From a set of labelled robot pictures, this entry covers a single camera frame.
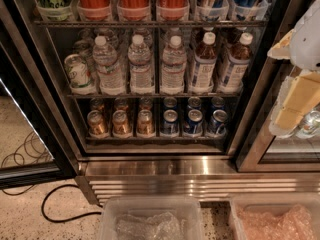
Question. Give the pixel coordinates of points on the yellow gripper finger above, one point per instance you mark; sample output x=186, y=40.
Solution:
x=281, y=50
x=297, y=97

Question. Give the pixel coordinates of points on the blue label tea bottle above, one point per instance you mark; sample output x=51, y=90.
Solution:
x=203, y=64
x=234, y=65

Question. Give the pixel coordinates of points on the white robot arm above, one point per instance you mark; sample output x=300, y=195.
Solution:
x=305, y=41

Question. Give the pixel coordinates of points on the right clear water bottle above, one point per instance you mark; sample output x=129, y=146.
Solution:
x=173, y=66

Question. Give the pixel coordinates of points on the clear water bottle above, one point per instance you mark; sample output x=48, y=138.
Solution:
x=108, y=67
x=173, y=66
x=140, y=64

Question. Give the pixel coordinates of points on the stainless steel fridge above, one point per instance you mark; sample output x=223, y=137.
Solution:
x=34, y=44

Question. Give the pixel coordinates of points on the middle clear water bottle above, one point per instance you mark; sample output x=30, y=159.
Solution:
x=140, y=64

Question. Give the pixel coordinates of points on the left clear water bottle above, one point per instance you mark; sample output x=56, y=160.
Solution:
x=108, y=67

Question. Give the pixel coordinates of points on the green top shelf can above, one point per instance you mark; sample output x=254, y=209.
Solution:
x=56, y=10

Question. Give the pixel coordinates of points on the open fridge glass door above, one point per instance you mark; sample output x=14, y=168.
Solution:
x=33, y=148

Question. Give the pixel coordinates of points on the left blue top can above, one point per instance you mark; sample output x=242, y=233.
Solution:
x=211, y=10

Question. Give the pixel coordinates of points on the right blue can front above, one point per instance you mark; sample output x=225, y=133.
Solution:
x=217, y=125

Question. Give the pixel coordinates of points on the middle blue can front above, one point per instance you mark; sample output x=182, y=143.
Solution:
x=193, y=123

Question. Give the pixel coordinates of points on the right red cola can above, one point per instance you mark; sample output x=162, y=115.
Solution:
x=171, y=10

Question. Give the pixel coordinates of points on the clear bin pink wrap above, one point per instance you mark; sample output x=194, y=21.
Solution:
x=275, y=216

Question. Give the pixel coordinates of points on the left blue can front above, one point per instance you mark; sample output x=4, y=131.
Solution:
x=169, y=126

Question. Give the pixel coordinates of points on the middle red cola can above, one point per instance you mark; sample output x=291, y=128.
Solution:
x=134, y=10

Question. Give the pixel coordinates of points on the right gold can front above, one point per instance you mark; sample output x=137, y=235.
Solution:
x=145, y=124

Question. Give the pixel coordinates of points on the gold can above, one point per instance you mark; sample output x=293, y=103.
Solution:
x=121, y=125
x=97, y=125
x=145, y=124

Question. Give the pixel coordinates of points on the middle gold can front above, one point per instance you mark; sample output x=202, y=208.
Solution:
x=121, y=125

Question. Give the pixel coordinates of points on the left gold can front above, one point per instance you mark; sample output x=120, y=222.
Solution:
x=97, y=125

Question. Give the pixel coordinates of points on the green white can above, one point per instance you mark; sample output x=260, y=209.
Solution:
x=81, y=81

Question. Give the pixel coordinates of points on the clear bin with bubble wrap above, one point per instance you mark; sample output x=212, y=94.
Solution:
x=151, y=218

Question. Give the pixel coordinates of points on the middle wire shelf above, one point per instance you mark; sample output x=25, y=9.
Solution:
x=156, y=95

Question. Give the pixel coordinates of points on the wire shelf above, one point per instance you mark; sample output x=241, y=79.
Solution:
x=149, y=24
x=156, y=95

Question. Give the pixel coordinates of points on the top wire shelf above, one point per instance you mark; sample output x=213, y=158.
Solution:
x=149, y=24

